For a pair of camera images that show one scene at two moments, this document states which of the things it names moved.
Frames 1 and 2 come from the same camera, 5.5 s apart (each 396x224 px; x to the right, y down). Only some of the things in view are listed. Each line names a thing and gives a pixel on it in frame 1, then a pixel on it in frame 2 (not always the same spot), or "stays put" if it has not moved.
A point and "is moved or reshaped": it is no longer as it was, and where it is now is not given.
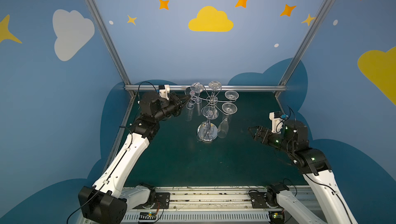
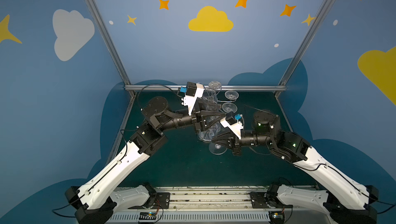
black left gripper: x=178 y=102 -> x=199 y=120
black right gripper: x=264 y=134 -> x=235 y=143
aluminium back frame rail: x=209 y=86 stays put
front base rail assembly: x=226 y=205 stays put
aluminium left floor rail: x=119 y=133 stays put
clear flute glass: x=192 y=92 is moved or reshaped
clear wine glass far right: x=231 y=95 stays put
